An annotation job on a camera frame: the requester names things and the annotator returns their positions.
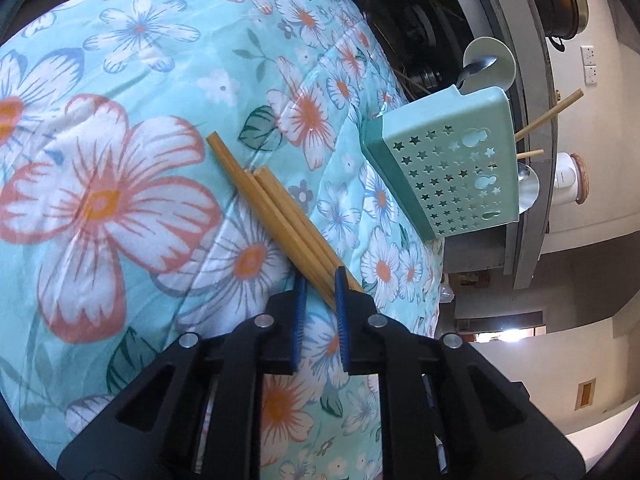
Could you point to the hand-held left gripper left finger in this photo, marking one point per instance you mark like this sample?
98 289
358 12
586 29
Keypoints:
299 330

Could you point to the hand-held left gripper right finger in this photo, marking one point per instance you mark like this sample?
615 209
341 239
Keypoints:
341 330

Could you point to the mint green utensil holder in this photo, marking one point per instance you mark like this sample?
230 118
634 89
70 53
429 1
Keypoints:
450 170

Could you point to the white ribbed rice scoop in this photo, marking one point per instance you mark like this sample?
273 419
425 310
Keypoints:
532 195

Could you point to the clear plastic bag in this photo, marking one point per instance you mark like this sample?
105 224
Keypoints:
446 294

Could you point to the grey concrete kitchen counter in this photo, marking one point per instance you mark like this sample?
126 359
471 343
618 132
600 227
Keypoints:
530 240

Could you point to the white kitchen appliance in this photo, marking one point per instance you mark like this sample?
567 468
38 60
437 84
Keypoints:
566 177

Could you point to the woven round trivet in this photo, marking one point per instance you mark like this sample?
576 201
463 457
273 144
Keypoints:
581 178

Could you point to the white plastic spoon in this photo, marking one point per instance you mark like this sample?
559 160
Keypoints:
500 60

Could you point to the white wall socket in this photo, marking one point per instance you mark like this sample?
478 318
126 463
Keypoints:
590 65

